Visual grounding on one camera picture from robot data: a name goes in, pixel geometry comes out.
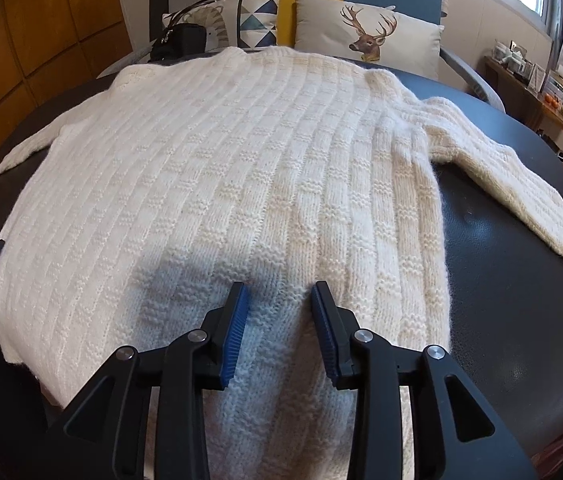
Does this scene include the oranges on table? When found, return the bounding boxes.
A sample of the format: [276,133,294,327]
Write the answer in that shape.
[544,94,560,110]

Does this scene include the black handbag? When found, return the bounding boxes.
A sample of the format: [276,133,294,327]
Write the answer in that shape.
[150,23,207,61]

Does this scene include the wooden side table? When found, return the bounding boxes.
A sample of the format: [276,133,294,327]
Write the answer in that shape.
[482,55,563,132]

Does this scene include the geometric triangle print cushion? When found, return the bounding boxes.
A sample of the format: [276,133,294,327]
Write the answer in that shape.
[161,0,283,57]

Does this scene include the deer print cushion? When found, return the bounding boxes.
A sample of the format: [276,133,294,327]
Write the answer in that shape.
[295,0,443,80]

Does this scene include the cream knitted sweater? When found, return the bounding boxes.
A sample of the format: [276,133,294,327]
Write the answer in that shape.
[0,48,563,479]

